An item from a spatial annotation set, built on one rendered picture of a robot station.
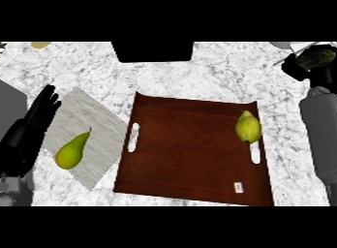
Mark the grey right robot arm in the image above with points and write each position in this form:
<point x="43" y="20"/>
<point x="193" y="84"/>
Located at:
<point x="329" y="135"/>

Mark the grey placemat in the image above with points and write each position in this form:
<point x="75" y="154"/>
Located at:
<point x="94" y="116"/>

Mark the brown wooden tray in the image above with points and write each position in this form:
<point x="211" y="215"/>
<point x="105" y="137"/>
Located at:
<point x="186" y="151"/>

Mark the tan round object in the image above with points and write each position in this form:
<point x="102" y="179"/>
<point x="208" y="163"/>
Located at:
<point x="40" y="44"/>

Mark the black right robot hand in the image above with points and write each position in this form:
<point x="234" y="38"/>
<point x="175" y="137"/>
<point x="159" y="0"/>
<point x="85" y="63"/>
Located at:
<point x="333" y="77"/>

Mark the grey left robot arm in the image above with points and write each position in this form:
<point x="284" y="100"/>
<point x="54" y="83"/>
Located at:
<point x="4" y="193"/>

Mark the black appliance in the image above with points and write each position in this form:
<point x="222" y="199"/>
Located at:
<point x="152" y="51"/>

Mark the green pear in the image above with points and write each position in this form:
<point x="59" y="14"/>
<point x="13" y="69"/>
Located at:
<point x="71" y="155"/>

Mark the yellow-green squash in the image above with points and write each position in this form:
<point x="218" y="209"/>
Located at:
<point x="247" y="129"/>

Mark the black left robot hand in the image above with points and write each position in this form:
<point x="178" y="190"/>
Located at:
<point x="31" y="129"/>

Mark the dark grey block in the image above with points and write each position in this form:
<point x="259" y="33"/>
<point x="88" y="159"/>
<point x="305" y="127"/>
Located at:
<point x="0" y="106"/>

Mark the dark green squash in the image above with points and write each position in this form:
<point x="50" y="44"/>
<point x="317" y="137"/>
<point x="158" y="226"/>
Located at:
<point x="317" y="58"/>

